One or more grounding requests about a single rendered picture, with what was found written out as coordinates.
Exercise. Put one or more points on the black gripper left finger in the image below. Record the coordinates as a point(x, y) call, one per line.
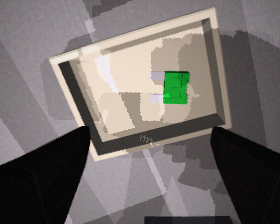
point(38, 187)

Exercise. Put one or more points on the beige shallow tray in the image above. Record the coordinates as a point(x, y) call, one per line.
point(107, 85)

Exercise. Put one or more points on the green blade fuse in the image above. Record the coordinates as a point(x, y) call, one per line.
point(175, 86)

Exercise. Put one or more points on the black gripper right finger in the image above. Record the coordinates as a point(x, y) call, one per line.
point(251, 175)

